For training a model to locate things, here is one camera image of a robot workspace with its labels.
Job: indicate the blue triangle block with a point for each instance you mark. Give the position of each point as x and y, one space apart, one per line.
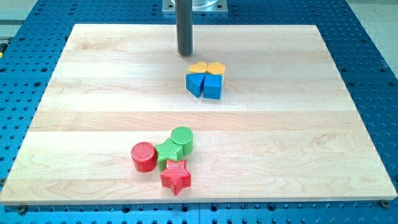
195 83

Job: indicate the green cylinder block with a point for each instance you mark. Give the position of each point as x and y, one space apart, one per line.
183 136

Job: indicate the blue cube block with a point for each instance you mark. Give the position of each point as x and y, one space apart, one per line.
212 86

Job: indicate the left yellow heart block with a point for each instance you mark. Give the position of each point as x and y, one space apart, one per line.
199 67

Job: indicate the yellow heart block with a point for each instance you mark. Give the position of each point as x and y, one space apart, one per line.
199 67
216 68

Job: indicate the right yellow heart block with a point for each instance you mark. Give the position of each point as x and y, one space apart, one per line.
216 68

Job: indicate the green star block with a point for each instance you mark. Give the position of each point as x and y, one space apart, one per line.
168 150

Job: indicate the red star block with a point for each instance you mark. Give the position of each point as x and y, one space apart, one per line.
176 176

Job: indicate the red cylinder block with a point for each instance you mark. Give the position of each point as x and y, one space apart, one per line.
144 156

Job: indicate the wooden board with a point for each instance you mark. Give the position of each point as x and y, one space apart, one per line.
284 130

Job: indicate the silver metal mounting plate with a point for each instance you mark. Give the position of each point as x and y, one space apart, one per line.
198 7

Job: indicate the blue perforated metal base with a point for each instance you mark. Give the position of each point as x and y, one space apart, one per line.
362 38

